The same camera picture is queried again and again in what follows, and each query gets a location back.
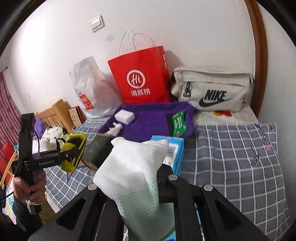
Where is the grey waist bag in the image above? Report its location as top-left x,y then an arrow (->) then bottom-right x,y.
170,66 -> 255,112

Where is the purple plush toy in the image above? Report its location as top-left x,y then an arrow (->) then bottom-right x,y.
35,117 -> 44,139

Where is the small white spray bottle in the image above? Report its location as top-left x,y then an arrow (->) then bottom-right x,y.
107,123 -> 123,136

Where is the red plaid curtain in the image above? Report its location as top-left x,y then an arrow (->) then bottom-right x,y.
0,72 -> 21,149

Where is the green packet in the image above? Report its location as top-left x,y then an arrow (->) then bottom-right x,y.
171,111 -> 187,138

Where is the white plastic shopping bag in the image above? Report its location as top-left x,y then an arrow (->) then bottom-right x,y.
69,56 -> 122,118

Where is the wooden headboard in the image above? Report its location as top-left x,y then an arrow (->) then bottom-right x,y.
35,99 -> 74,133

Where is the brown wooden door frame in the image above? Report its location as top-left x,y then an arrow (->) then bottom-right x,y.
245,0 -> 268,118

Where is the blue tissue pack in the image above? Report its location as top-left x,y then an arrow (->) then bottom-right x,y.
150,136 -> 185,176

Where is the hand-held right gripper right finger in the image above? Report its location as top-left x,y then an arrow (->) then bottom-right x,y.
158,163 -> 271,241

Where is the white foam block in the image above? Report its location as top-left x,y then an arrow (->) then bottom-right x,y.
114,110 -> 135,122

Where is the white spotted pillow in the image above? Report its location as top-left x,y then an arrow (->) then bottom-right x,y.
42,126 -> 68,145

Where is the white and green knit glove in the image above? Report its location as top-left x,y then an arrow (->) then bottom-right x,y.
93,137 -> 177,241

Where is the white light switch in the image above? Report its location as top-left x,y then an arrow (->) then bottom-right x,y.
89,15 -> 105,32

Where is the purple towel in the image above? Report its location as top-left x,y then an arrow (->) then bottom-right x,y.
98,101 -> 197,143

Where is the dark green box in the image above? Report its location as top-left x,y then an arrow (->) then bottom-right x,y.
83,136 -> 115,171

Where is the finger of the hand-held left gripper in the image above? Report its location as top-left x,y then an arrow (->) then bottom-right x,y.
54,148 -> 81,164

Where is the red chair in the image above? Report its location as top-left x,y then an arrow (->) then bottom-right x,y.
0,141 -> 19,186

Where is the red paper bag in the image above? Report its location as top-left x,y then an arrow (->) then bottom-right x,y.
107,31 -> 172,105

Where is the grey checkered cloth with stars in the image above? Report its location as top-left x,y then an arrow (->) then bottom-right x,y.
44,120 -> 290,241

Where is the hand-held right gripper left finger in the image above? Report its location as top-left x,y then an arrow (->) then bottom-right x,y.
28,184 -> 129,241

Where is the person's left hand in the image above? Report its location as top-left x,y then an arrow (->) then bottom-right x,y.
13,170 -> 47,205

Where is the person's left forearm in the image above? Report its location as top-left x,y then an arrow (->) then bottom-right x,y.
0,193 -> 44,241

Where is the yellow and black strap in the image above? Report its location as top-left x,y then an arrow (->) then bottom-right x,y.
60,133 -> 88,172

